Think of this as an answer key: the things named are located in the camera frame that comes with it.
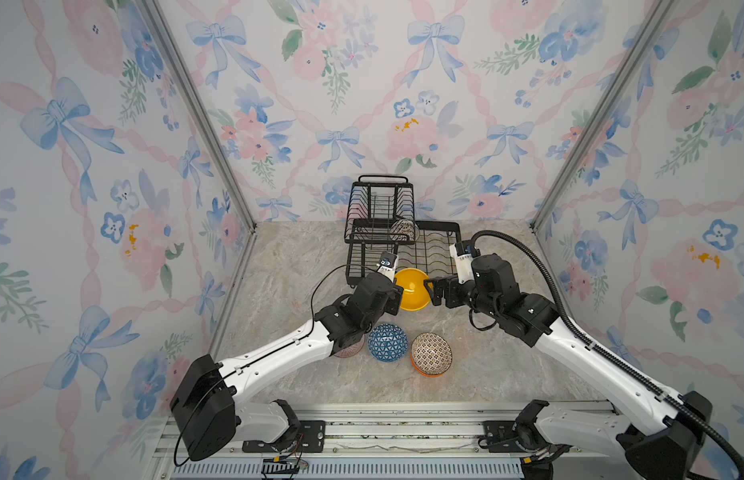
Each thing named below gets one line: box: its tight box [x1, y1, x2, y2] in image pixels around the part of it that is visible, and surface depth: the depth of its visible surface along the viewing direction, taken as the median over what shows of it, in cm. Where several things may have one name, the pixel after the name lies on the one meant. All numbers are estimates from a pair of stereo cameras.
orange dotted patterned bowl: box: [410, 332, 453, 378], surface depth 85 cm
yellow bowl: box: [395, 268, 431, 311], surface depth 78 cm
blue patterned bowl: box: [367, 323, 409, 363], surface depth 90 cm
